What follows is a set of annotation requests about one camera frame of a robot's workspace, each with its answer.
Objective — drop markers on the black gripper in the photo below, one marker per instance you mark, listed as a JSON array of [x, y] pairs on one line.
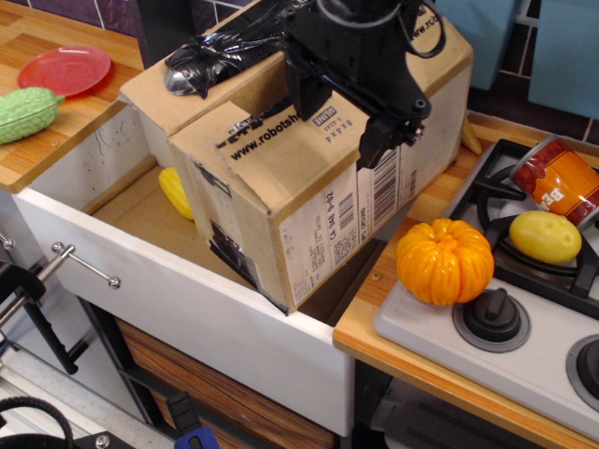
[[357, 49]]

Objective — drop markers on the brown cardboard box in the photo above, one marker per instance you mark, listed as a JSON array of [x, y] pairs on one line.
[[282, 200]]

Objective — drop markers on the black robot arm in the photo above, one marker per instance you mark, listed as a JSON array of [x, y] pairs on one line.
[[357, 49]]

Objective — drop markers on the yellow toy banana tip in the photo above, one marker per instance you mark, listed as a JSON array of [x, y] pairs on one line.
[[469, 139]]

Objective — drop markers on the orange toy pumpkin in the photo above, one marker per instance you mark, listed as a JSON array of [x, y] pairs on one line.
[[445, 262]]

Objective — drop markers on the yellow toy corn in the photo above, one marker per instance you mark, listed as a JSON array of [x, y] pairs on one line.
[[172, 187]]

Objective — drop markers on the red orange bean can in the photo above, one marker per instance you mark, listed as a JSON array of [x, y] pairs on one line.
[[558, 180]]

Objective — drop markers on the yellow toy potato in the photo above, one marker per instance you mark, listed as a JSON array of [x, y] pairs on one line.
[[545, 237]]

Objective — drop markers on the black stove knob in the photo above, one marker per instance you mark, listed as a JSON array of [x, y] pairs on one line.
[[494, 322], [582, 369]]

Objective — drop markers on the white drawer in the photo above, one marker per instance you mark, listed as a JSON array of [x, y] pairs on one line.
[[103, 197]]

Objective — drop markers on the red plastic plate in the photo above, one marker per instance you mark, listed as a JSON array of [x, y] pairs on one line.
[[66, 71]]

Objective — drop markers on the white toy stove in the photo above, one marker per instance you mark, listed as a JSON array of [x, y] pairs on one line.
[[561, 300]]

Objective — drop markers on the green toy bitter gourd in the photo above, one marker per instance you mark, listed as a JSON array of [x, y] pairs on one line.
[[28, 111]]

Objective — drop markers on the black metal clamp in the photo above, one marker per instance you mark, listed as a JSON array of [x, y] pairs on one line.
[[26, 289]]

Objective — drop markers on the metal drawer handle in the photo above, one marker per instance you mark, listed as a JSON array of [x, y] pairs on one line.
[[69, 252]]

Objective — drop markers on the blue black clamp handle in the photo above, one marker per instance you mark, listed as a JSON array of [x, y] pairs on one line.
[[191, 433]]

